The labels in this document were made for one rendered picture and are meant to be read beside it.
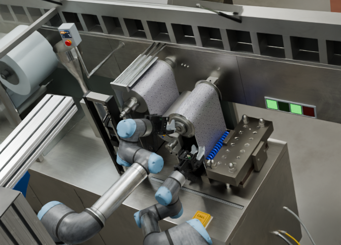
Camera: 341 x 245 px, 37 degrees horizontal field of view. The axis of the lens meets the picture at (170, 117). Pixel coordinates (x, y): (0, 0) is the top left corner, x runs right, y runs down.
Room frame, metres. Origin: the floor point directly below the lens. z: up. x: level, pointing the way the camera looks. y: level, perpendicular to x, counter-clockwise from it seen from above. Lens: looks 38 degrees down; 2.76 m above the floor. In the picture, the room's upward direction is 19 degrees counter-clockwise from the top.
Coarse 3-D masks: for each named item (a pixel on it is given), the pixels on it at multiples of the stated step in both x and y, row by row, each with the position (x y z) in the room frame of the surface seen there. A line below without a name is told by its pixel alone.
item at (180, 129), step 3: (177, 123) 1.82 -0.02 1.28; (180, 123) 1.81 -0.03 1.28; (177, 126) 1.83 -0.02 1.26; (180, 126) 1.81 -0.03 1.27; (183, 126) 1.80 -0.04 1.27; (177, 129) 1.83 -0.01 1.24; (180, 129) 1.82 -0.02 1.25; (183, 129) 1.80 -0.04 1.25; (186, 129) 1.80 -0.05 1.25; (177, 132) 1.83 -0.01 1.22; (180, 132) 1.82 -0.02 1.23; (183, 132) 1.81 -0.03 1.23
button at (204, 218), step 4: (196, 212) 1.60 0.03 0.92; (200, 212) 1.59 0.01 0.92; (196, 216) 1.58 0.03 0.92; (200, 216) 1.57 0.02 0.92; (204, 216) 1.56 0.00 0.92; (208, 216) 1.55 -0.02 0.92; (200, 220) 1.54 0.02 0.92; (204, 220) 1.54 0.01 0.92; (208, 220) 1.54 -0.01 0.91; (204, 224) 1.52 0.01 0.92
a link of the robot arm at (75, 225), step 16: (144, 160) 1.50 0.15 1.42; (160, 160) 1.50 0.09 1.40; (128, 176) 1.45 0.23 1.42; (144, 176) 1.46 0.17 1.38; (112, 192) 1.40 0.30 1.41; (128, 192) 1.40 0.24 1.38; (96, 208) 1.34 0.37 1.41; (112, 208) 1.35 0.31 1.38; (64, 224) 1.31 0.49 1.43; (80, 224) 1.29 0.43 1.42; (96, 224) 1.29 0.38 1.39; (64, 240) 1.28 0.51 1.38; (80, 240) 1.27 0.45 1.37
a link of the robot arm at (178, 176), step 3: (174, 171) 1.67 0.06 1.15; (177, 171) 1.66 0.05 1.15; (171, 174) 1.66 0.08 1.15; (174, 174) 1.65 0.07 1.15; (177, 174) 1.65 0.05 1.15; (180, 174) 1.65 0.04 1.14; (174, 177) 1.64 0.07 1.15; (177, 177) 1.63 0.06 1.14; (180, 177) 1.64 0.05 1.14; (183, 177) 1.64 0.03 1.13; (180, 180) 1.62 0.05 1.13; (183, 180) 1.63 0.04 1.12; (180, 183) 1.62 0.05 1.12; (183, 183) 1.63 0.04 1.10
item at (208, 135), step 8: (216, 112) 1.93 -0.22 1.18; (208, 120) 1.88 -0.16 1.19; (216, 120) 1.92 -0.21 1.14; (200, 128) 1.83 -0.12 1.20; (208, 128) 1.87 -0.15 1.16; (216, 128) 1.91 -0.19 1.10; (224, 128) 1.95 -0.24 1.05; (200, 136) 1.82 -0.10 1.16; (208, 136) 1.85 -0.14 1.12; (216, 136) 1.90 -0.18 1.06; (200, 144) 1.81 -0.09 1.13; (208, 144) 1.84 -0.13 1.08; (208, 152) 1.83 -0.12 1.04
